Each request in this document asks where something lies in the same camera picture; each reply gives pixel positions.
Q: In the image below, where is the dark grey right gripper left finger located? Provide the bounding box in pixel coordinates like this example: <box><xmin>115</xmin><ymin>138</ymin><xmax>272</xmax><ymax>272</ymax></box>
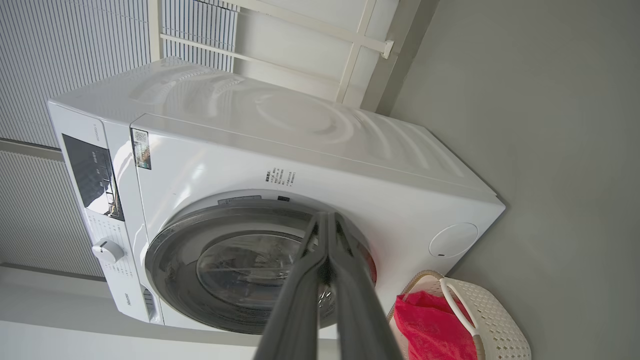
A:
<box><xmin>254</xmin><ymin>212</ymin><xmax>330</xmax><ymax>360</ymax></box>

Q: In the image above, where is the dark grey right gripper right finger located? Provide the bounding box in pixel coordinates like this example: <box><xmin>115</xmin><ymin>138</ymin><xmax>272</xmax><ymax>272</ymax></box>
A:
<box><xmin>328</xmin><ymin>212</ymin><xmax>404</xmax><ymax>360</ymax></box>

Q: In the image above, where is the red and white garment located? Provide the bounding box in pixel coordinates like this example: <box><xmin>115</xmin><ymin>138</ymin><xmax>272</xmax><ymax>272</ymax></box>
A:
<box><xmin>393</xmin><ymin>291</ymin><xmax>478</xmax><ymax>360</ymax></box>

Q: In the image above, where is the dark round glass washer door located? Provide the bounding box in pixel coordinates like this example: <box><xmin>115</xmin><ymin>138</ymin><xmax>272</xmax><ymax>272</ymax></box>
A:
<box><xmin>145</xmin><ymin>202</ymin><xmax>377</xmax><ymax>335</ymax></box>

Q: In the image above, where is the cream perforated laundry basket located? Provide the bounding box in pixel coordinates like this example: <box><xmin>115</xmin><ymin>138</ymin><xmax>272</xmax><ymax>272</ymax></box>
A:
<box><xmin>387</xmin><ymin>270</ymin><xmax>532</xmax><ymax>360</ymax></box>

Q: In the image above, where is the white washing machine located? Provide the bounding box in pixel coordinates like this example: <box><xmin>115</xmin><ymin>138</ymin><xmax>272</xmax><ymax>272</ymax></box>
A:
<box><xmin>47</xmin><ymin>56</ymin><xmax>506</xmax><ymax>333</ymax></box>

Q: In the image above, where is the white washer control knob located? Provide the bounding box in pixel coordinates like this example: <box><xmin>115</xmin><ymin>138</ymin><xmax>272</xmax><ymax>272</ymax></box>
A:
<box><xmin>91</xmin><ymin>238</ymin><xmax>125</xmax><ymax>264</ymax></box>

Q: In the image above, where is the rectangular dark washer sticker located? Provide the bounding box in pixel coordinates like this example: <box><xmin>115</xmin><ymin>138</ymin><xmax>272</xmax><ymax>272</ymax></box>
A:
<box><xmin>131</xmin><ymin>128</ymin><xmax>152</xmax><ymax>170</ymax></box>

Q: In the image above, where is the black washer control panel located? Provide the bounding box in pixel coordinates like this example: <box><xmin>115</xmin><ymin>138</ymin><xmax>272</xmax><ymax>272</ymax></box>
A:
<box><xmin>61</xmin><ymin>133</ymin><xmax>125</xmax><ymax>222</ymax></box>

